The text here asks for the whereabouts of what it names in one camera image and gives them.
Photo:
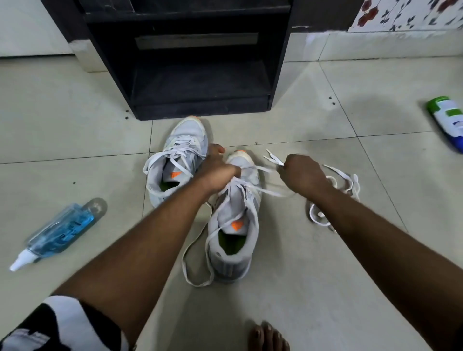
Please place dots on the person's right hand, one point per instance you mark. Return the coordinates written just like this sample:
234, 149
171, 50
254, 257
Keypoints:
304, 175

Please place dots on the dark brown wooden cabinet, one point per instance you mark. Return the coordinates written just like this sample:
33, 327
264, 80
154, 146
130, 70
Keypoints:
322, 14

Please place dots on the zebra striped garment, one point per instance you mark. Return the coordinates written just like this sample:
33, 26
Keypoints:
61, 325

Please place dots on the blue transparent bottle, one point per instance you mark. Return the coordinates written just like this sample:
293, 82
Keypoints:
59, 231

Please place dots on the green blue white bottle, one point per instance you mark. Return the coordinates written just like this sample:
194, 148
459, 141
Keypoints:
448, 121

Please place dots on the person's left forearm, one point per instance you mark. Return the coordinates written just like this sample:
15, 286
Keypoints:
134, 260

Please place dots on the person's right foot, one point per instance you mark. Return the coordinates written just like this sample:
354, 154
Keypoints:
267, 338

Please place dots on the person's left hand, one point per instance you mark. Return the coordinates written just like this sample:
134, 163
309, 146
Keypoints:
217, 171

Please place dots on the white floral patterned sheet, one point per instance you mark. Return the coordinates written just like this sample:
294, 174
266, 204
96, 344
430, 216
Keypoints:
405, 14

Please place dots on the person's right forearm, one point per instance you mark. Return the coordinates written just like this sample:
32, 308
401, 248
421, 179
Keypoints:
390, 260

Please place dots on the black open shelf box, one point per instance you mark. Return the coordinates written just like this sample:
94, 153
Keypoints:
199, 86

